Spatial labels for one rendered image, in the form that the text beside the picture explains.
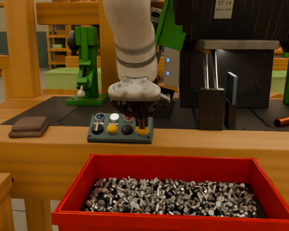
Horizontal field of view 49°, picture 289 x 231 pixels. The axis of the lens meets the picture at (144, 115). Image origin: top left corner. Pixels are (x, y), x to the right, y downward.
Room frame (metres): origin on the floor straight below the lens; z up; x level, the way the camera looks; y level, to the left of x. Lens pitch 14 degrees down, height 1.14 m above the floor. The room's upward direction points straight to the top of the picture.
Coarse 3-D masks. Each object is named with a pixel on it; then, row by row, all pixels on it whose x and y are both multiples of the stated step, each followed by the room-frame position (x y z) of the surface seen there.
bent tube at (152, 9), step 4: (152, 8) 1.01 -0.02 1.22; (156, 8) 1.01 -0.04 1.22; (152, 12) 1.00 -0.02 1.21; (156, 12) 1.01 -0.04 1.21; (160, 12) 1.00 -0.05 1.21; (152, 16) 0.98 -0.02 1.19; (156, 16) 1.02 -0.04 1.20; (152, 20) 0.98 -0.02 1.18; (156, 20) 0.98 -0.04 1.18; (156, 24) 1.01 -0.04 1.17; (156, 28) 1.02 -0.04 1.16
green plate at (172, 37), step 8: (168, 0) 0.90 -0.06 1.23; (168, 8) 0.91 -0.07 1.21; (160, 16) 0.90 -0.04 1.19; (168, 16) 0.91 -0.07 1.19; (160, 24) 0.90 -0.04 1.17; (168, 24) 0.91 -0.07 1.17; (160, 32) 0.90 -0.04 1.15; (168, 32) 0.91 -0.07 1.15; (176, 32) 0.91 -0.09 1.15; (160, 40) 0.92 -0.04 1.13; (168, 40) 0.91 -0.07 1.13; (176, 40) 0.91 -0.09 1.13; (176, 48) 0.91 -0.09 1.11
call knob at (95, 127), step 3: (96, 123) 0.71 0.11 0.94; (99, 123) 0.71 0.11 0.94; (93, 126) 0.70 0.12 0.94; (96, 126) 0.70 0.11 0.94; (99, 126) 0.70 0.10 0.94; (102, 126) 0.71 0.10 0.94; (93, 129) 0.70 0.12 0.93; (96, 129) 0.69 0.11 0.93; (99, 129) 0.70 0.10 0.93; (102, 129) 0.70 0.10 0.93; (96, 132) 0.69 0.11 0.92; (99, 132) 0.70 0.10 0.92
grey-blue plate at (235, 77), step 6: (228, 72) 0.88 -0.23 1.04; (228, 78) 0.87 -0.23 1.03; (234, 78) 0.80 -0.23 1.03; (228, 84) 0.86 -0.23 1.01; (234, 84) 0.80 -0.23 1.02; (228, 90) 0.86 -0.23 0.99; (234, 90) 0.80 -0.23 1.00; (228, 96) 0.85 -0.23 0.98; (234, 96) 0.80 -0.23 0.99; (228, 102) 0.82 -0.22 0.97; (234, 102) 0.80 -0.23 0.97; (228, 108) 0.81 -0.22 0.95; (234, 108) 0.81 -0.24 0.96; (228, 114) 0.81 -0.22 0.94; (234, 114) 0.81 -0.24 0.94; (228, 120) 0.81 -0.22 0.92; (234, 120) 0.81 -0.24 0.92; (228, 126) 0.81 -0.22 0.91; (234, 126) 0.81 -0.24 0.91
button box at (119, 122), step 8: (96, 120) 0.73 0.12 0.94; (104, 120) 0.73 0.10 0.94; (112, 120) 0.73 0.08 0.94; (120, 120) 0.73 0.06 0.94; (128, 120) 0.73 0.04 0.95; (152, 120) 0.73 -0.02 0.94; (104, 128) 0.71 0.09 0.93; (120, 128) 0.71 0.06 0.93; (152, 128) 0.73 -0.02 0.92; (88, 136) 0.69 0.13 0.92; (96, 136) 0.69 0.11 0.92; (104, 136) 0.69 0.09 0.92; (112, 136) 0.69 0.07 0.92; (120, 136) 0.69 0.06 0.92; (128, 136) 0.69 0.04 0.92; (136, 136) 0.69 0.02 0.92; (144, 136) 0.69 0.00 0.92; (152, 136) 0.72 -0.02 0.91
